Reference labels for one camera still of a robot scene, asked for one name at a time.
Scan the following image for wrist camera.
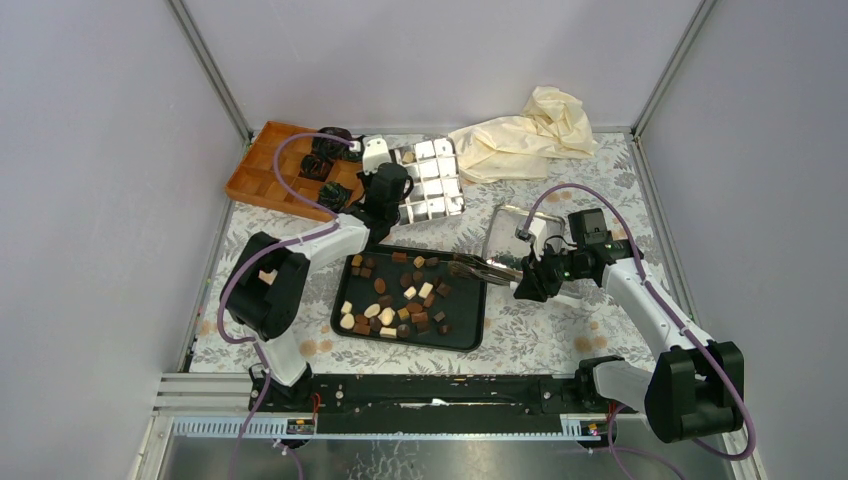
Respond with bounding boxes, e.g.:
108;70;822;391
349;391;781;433
348;135;395;175
525;217;548;259

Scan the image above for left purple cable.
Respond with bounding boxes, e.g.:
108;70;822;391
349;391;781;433
215;132;362;480

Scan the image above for white oval chocolate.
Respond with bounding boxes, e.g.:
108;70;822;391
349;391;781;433
363;303;382;318

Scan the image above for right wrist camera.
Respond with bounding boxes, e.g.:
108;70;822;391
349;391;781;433
525;217;548;259

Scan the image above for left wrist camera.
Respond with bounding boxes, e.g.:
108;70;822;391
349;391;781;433
348;135;395;175

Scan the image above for purple cable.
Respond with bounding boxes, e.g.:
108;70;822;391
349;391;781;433
215;132;362;480
519;183;758;480

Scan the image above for silver metal tray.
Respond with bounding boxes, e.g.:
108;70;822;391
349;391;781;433
482;204;567;270

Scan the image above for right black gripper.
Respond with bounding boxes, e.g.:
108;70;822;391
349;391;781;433
513;240;590;303

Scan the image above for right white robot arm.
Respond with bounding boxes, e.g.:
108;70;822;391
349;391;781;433
514;209;745;443

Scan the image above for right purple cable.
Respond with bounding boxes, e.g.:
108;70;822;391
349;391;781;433
519;183;758;480

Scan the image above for orange compartment box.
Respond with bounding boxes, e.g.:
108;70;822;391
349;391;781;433
224;121;330;221

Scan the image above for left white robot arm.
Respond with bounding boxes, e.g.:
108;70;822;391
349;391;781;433
219;163;413;411

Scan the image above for black plastic tray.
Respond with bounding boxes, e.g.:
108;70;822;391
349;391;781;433
330;245;487;352

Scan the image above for cream cloth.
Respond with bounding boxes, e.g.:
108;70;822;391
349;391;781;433
448;86;598;183

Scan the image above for dark paper cup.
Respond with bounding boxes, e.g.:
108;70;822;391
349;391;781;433
299;154;334;182
317;182;353;213
311;127;353;160

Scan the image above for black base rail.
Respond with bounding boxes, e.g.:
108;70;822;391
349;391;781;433
248;374;615;436

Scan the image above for floral table mat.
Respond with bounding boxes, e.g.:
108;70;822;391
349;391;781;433
189;133;665;374

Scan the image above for pink grid box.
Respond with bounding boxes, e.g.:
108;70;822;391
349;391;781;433
389;137;466;225

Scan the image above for metal serving tongs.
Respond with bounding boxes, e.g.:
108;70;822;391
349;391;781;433
447;253;522;286

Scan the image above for white chocolate piece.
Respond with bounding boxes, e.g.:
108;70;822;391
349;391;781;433
418;282;433;299

